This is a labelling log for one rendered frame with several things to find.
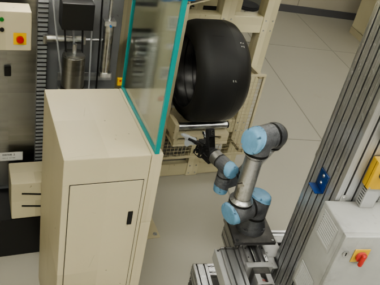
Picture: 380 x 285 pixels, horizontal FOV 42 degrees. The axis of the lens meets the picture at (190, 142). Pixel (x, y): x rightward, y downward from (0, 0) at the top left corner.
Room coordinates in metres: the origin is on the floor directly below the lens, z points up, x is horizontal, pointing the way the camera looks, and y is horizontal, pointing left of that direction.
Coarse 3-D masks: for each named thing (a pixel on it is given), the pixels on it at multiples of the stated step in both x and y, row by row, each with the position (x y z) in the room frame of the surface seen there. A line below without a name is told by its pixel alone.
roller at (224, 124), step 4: (180, 124) 2.51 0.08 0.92; (184, 124) 2.52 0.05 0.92; (188, 124) 2.54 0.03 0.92; (192, 124) 2.55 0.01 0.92; (196, 124) 2.56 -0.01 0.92; (200, 124) 2.57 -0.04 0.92; (204, 124) 2.58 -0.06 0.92; (208, 124) 2.59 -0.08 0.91; (212, 124) 2.60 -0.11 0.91; (216, 124) 2.62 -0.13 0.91; (220, 124) 2.63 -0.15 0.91; (224, 124) 2.64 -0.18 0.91; (228, 124) 2.65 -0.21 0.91; (180, 128) 2.50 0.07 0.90; (184, 128) 2.52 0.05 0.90; (188, 128) 2.53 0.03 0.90; (192, 128) 2.54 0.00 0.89; (196, 128) 2.55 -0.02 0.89; (200, 128) 2.57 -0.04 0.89; (204, 128) 2.58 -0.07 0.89
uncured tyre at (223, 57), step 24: (192, 24) 2.70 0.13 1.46; (216, 24) 2.70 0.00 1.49; (192, 48) 2.98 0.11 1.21; (216, 48) 2.53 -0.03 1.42; (240, 48) 2.60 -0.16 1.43; (192, 72) 2.96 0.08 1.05; (216, 72) 2.45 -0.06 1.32; (240, 72) 2.52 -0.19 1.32; (192, 96) 2.48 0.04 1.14; (216, 96) 2.43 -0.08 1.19; (240, 96) 2.50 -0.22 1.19; (192, 120) 2.52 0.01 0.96; (216, 120) 2.55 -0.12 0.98
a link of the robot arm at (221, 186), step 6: (216, 180) 1.99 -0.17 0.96; (222, 180) 1.98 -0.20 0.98; (228, 180) 1.99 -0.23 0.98; (234, 180) 2.02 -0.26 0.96; (216, 186) 1.98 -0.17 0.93; (222, 186) 1.98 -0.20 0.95; (228, 186) 1.99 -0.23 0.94; (234, 186) 2.03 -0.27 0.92; (216, 192) 1.98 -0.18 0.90; (222, 192) 1.98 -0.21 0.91
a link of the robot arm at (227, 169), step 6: (222, 156) 2.04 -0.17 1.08; (216, 162) 2.02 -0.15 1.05; (222, 162) 2.00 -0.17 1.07; (228, 162) 2.00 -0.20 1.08; (222, 168) 1.98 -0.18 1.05; (228, 168) 1.97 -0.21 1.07; (234, 168) 1.98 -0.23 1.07; (222, 174) 1.98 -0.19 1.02; (228, 174) 1.95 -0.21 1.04; (234, 174) 1.98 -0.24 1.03
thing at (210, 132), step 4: (208, 128) 2.14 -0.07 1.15; (212, 128) 2.15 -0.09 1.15; (208, 132) 2.13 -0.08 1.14; (212, 132) 2.13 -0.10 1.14; (208, 136) 2.12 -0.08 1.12; (212, 136) 2.13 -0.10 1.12; (208, 140) 2.11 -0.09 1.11; (212, 140) 2.12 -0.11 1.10; (208, 144) 2.10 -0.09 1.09; (212, 144) 2.11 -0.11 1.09; (208, 148) 2.09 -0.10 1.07; (212, 148) 2.10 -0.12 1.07
